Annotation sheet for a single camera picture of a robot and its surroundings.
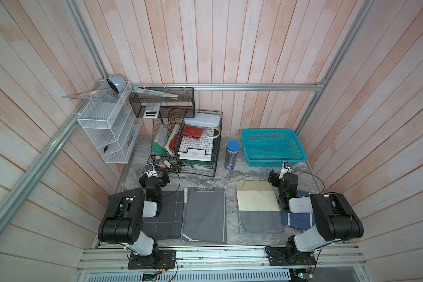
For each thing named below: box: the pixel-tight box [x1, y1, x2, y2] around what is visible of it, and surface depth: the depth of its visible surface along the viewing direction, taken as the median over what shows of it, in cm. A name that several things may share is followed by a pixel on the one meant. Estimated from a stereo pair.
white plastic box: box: [183, 112, 221, 128], surface depth 98 cm
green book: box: [151, 141, 167, 156], surface depth 105 cm
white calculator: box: [143, 102, 161, 119], surface depth 100 cm
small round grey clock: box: [106, 74, 127, 94], surface depth 85 cm
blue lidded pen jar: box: [224, 140, 241, 171], surface depth 93 cm
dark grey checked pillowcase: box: [143, 190, 185, 241], surface depth 82 cm
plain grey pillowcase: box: [180, 186, 227, 244], surface depth 85 cm
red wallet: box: [181, 125, 204, 140], surface depth 94 cm
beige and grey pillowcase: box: [236, 180, 285, 234], surface depth 87 cm
